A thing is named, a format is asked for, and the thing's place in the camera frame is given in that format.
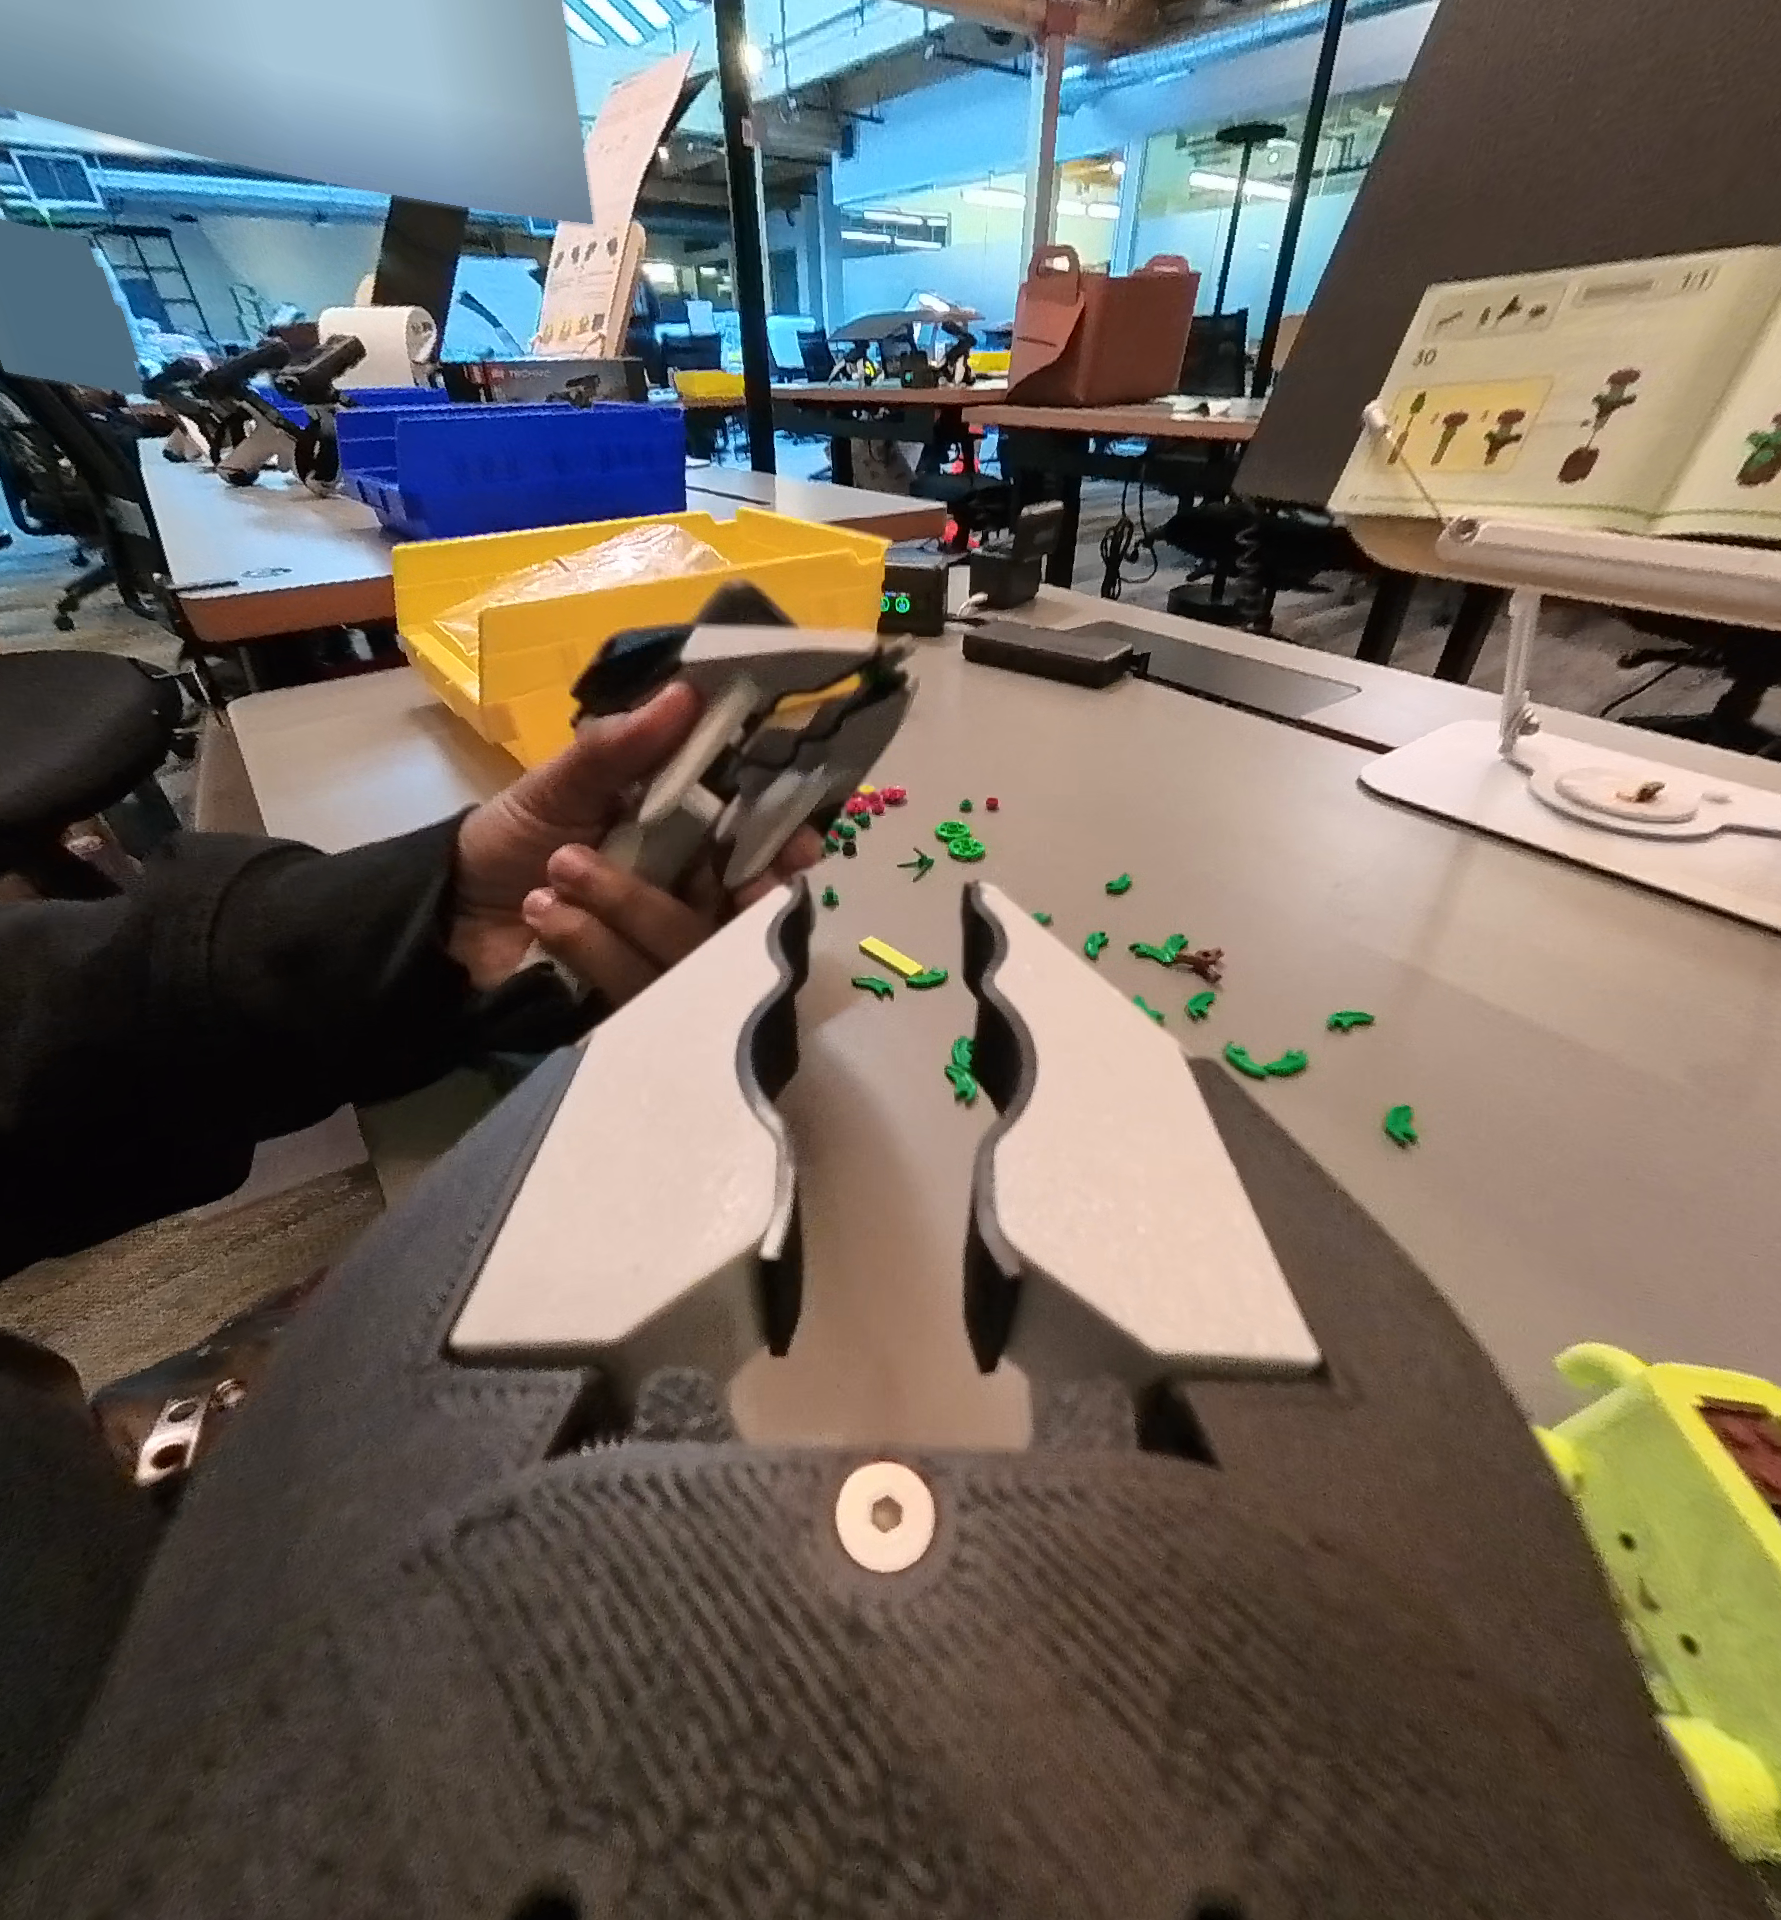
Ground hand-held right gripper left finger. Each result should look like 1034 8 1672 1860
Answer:
443 879 823 1376

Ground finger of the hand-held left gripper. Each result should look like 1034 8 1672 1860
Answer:
681 617 916 705

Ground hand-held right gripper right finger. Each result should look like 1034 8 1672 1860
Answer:
961 879 1326 1378

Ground person's left forearm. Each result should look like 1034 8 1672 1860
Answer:
0 822 494 1298

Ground person's left hand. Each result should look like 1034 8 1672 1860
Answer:
453 684 832 1010

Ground black charger with green lights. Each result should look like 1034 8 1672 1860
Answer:
878 547 968 637

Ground scattered green toy leaf pieces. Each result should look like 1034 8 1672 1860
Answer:
823 778 1427 1155

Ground clear plastic bag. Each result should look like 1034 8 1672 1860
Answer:
432 526 735 633

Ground black power block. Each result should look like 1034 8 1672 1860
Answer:
967 502 1067 610

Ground flat black power adapter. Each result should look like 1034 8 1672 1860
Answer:
964 617 1142 689

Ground yellow plastic bin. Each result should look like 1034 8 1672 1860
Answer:
392 509 892 770

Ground wooden background desk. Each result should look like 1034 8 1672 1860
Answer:
770 380 1271 589

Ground blue plastic bin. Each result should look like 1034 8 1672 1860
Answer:
395 400 686 538
336 386 446 514

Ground black cardboard box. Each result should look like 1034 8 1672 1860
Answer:
442 355 649 406

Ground black pole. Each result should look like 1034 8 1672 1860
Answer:
714 0 783 473

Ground brown bag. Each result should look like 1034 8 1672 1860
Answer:
1005 242 1202 406

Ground pale cardboard sign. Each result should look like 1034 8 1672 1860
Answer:
536 46 714 360

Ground white paper towel roll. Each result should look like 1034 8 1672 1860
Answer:
317 304 443 379

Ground white book stand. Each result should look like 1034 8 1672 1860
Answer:
1359 399 1781 944

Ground black hand-held device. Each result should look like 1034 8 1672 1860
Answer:
224 336 371 492
152 341 291 468

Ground black floor lamp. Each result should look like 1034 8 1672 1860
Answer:
1218 119 1291 318

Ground lime green toy brick pot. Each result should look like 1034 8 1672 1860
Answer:
1534 1340 1781 1868

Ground person's black jacket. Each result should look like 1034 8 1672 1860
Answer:
0 1291 307 1920

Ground black office chair seat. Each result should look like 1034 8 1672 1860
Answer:
0 653 190 901

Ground black mesh office chair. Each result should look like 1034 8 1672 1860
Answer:
0 336 175 636

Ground open instruction booklet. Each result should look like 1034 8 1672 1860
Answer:
1325 242 1781 547

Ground black backdrop board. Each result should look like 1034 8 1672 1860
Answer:
1230 0 1781 519

